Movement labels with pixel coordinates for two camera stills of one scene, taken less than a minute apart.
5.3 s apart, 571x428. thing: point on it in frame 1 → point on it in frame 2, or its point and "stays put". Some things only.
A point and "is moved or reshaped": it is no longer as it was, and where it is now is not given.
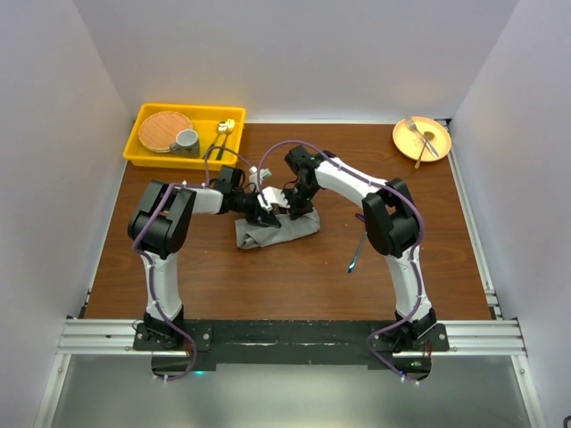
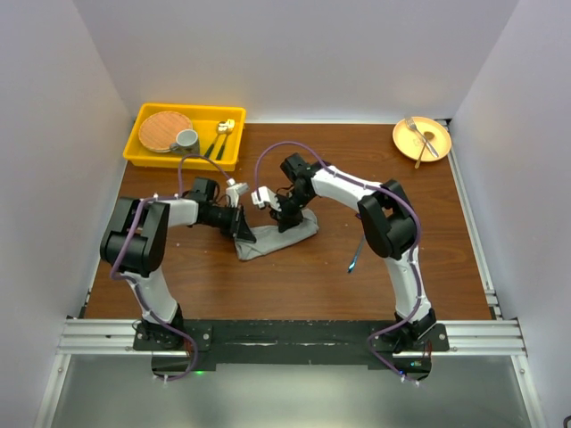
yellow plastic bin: x=175 y=136 stays put
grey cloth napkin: x=249 y=235 is moved or reshaped
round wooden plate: x=159 y=130 stays put
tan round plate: x=408 y=143 stays put
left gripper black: x=262 y=218 → x=243 y=230
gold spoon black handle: x=221 y=128 stays put
